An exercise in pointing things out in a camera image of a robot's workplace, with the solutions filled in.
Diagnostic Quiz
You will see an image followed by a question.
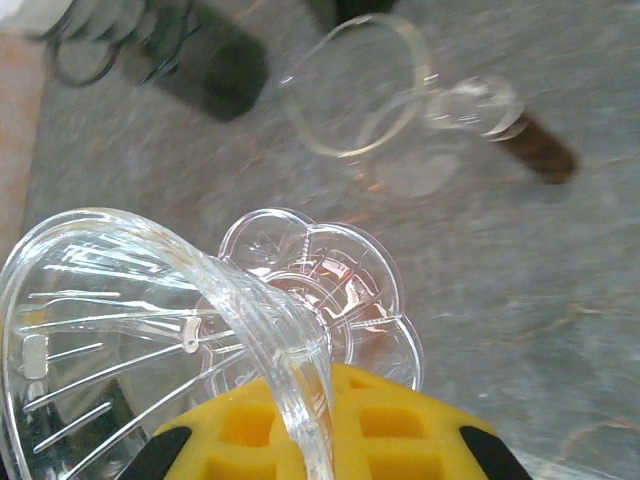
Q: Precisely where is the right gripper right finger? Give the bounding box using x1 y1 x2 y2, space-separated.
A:
327 362 534 480

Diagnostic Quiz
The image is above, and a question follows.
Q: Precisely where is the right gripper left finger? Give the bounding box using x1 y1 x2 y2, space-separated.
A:
119 374 304 480

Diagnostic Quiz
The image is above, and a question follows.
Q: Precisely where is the clear plastic coffee dripper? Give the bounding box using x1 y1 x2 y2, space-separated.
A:
0 207 426 480

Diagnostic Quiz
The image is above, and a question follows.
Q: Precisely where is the clear glass server brown handle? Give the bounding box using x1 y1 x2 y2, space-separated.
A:
277 13 581 201

